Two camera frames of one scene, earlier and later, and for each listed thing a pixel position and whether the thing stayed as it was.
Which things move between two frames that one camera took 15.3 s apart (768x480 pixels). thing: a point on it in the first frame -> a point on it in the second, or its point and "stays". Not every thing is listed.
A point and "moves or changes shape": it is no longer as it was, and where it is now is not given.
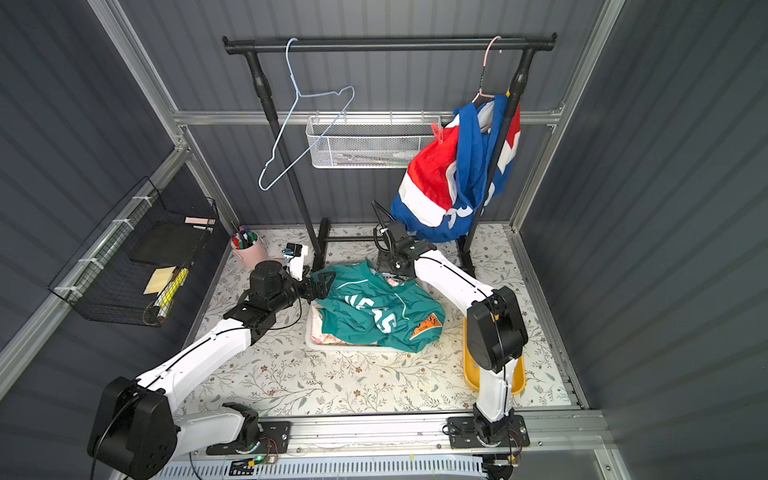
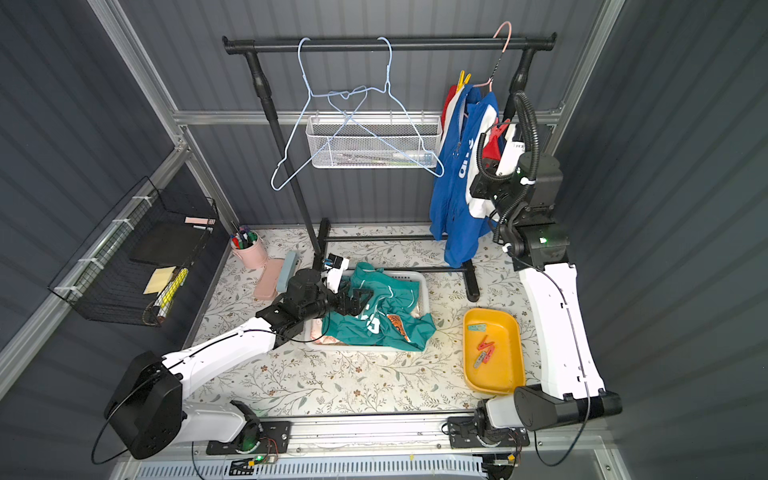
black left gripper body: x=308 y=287 -> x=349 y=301
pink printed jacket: x=317 y=330 stays
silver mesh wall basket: x=368 y=141 stays
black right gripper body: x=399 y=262 -> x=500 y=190
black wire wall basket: x=135 y=267 stays
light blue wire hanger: x=288 y=118 -> x=286 y=160
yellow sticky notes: x=160 y=278 stays
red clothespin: x=438 y=132 -> x=496 y=131
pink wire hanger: x=484 y=62 -> x=489 y=81
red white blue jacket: x=445 y=179 moves or changes shape
